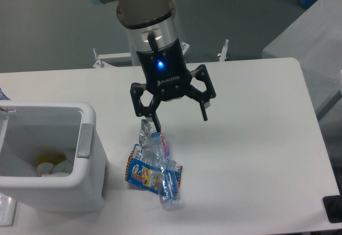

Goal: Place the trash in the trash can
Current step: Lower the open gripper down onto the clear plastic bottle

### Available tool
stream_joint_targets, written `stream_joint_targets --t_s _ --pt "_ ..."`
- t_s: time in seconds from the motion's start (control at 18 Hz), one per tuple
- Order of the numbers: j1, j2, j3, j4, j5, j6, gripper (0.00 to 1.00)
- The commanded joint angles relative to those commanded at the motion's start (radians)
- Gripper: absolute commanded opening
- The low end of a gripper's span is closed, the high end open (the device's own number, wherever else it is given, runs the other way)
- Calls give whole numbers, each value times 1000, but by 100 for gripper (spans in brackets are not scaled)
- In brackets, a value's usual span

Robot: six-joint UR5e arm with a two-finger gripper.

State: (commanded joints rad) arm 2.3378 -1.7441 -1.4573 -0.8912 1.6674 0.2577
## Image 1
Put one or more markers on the crumpled trash inside can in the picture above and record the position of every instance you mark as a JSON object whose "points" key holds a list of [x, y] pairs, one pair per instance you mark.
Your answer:
{"points": [[53, 165]]}

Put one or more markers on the grey covered box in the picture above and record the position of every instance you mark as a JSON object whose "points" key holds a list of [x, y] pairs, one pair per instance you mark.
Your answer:
{"points": [[314, 40]]}

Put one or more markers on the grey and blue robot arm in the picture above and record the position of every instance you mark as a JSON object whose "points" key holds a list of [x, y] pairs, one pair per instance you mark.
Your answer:
{"points": [[150, 25]]}

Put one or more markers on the blue patterned packet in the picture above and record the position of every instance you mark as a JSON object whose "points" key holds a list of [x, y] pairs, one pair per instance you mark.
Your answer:
{"points": [[3, 96]]}

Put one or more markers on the white plastic trash can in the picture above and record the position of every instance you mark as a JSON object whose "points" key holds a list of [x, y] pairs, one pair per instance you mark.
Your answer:
{"points": [[32, 128]]}

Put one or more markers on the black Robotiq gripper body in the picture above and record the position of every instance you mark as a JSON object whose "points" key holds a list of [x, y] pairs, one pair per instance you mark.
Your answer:
{"points": [[165, 71]]}

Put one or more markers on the clear crushed plastic bottle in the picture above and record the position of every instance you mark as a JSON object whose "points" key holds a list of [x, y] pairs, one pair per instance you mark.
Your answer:
{"points": [[166, 180]]}

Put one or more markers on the black device at table edge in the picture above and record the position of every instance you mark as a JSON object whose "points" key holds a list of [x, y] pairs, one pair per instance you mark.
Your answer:
{"points": [[332, 205]]}

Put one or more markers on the blue snack wrapper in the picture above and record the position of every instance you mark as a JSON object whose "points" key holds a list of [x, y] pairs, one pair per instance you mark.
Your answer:
{"points": [[139, 170]]}

